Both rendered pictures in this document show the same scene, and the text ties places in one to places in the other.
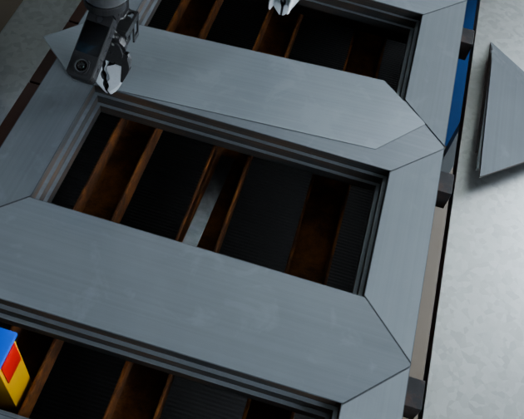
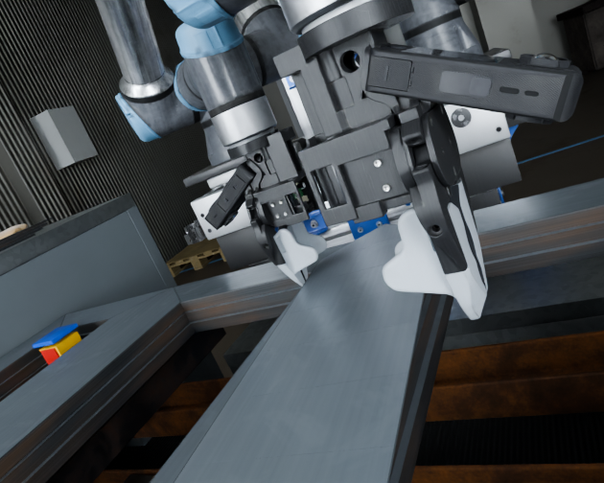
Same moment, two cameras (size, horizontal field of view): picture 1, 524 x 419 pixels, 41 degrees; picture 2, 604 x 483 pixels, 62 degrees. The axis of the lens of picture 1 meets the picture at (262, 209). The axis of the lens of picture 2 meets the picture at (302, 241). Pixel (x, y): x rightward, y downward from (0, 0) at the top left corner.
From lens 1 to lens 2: 1.41 m
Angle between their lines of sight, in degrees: 91
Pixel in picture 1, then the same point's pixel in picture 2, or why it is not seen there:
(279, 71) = (351, 410)
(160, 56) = (370, 285)
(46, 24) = (557, 268)
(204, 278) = (4, 435)
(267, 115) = (228, 425)
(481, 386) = not seen: outside the picture
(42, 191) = (195, 310)
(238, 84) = (313, 367)
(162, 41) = not seen: hidden behind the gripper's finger
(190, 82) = (316, 324)
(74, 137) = (255, 299)
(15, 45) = not seen: hidden behind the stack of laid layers
